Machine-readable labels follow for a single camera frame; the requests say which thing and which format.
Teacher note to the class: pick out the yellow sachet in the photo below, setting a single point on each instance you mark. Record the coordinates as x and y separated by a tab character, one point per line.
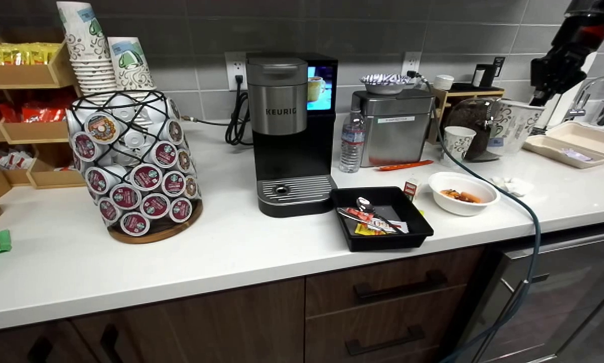
364	230

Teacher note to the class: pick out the row of red packets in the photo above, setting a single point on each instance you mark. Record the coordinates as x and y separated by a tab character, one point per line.
40	112

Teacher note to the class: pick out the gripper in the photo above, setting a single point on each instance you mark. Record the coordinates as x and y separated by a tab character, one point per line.
558	65

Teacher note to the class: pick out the orange food pieces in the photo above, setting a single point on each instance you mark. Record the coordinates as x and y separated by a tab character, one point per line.
460	196

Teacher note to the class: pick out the black holder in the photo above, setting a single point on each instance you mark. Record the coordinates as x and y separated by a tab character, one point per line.
483	74

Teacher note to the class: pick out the clear wrapped packet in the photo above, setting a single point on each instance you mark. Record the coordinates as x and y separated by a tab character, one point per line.
575	154

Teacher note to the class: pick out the row of red white sachets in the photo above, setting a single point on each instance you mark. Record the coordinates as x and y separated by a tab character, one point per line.
12	160

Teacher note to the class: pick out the large patterned paper cup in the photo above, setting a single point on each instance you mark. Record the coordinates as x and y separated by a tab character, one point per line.
513	126

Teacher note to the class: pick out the stainless steel box appliance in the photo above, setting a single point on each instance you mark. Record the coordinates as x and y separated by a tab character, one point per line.
395	131

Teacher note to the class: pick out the crumpled white tissue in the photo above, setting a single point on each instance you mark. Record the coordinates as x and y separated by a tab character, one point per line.
513	186

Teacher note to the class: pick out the tall stack of paper cups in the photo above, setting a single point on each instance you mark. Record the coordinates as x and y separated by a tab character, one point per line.
82	35

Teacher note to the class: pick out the white bowl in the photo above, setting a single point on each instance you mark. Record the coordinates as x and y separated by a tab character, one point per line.
463	207

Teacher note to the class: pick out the metal spoon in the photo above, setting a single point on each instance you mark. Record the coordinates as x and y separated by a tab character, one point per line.
366	204

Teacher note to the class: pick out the coffee machine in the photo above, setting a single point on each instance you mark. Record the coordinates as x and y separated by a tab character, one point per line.
291	151

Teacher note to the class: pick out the heap of coffee pods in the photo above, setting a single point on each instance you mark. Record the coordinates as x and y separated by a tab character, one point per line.
145	176

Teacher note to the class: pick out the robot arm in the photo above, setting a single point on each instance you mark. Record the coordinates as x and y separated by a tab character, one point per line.
595	7

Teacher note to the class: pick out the red sachet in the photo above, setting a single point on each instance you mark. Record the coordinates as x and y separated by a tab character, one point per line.
362	216

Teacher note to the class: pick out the wooden drawer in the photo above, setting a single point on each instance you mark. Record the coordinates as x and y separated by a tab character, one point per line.
332	292
332	338

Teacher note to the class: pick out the wall socket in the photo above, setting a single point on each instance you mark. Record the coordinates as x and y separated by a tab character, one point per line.
411	61
235	65

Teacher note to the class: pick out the wooden organizer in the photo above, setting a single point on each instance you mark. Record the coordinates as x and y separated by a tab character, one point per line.
450	96

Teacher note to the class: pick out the black plastic tray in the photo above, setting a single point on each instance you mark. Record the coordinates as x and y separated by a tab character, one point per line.
382	243

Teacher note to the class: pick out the row of yellow packets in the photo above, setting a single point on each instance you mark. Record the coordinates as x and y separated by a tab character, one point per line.
19	53

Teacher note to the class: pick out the clear water bottle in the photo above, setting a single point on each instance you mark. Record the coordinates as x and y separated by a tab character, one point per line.
352	146

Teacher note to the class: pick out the wooden cabinet door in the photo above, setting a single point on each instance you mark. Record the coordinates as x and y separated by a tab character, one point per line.
206	322
9	345

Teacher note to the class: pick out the patterned paper bowl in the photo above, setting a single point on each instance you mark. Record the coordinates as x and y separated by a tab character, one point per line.
385	83

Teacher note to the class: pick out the undercounter steel appliance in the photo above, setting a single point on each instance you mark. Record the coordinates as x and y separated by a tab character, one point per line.
568	292

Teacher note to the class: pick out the small red white carton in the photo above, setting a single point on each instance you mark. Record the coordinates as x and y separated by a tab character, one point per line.
410	190

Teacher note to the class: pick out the short stack of paper cups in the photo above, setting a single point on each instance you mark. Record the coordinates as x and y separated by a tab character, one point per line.
130	63

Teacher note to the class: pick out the small white jar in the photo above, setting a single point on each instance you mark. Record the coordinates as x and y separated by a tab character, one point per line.
444	82

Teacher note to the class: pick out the styrofoam container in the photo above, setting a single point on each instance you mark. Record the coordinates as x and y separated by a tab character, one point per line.
579	138

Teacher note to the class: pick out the glass jar of coffee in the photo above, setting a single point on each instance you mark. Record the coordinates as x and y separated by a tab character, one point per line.
468	118

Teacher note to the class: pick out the white sachet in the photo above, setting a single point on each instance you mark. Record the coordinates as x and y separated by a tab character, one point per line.
400	227

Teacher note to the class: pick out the wooden snack shelf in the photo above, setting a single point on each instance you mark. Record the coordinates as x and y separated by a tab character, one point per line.
55	174

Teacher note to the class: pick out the orange stick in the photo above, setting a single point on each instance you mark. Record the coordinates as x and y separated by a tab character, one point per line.
405	165

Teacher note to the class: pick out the small patterned paper cup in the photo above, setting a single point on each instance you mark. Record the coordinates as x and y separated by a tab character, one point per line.
458	143

